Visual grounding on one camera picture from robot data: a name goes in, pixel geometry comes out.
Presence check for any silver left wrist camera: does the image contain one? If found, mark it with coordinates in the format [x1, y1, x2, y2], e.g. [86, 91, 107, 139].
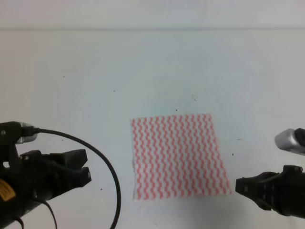
[16, 122, 39, 144]

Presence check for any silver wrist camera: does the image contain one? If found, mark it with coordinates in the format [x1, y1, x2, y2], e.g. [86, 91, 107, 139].
[274, 128, 305, 156]
[16, 122, 39, 144]

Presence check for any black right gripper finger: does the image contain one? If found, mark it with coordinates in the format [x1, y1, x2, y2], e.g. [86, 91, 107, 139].
[235, 172, 280, 210]

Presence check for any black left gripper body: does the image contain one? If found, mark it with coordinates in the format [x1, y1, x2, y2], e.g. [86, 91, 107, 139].
[14, 150, 68, 203]

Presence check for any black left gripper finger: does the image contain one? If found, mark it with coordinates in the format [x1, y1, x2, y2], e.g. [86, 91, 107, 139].
[55, 166, 92, 191]
[49, 149, 88, 169]

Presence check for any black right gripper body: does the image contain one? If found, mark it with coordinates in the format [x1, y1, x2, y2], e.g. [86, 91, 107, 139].
[271, 165, 305, 217]

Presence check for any pink white wavy striped towel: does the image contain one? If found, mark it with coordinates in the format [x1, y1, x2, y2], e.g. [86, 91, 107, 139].
[131, 114, 232, 200]

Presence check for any black left camera cable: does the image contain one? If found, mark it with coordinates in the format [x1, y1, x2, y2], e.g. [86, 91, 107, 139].
[25, 126, 122, 229]

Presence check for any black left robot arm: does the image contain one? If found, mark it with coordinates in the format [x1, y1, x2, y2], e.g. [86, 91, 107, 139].
[0, 149, 92, 229]

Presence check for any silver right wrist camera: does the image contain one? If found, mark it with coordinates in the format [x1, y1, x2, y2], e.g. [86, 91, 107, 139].
[274, 128, 305, 156]

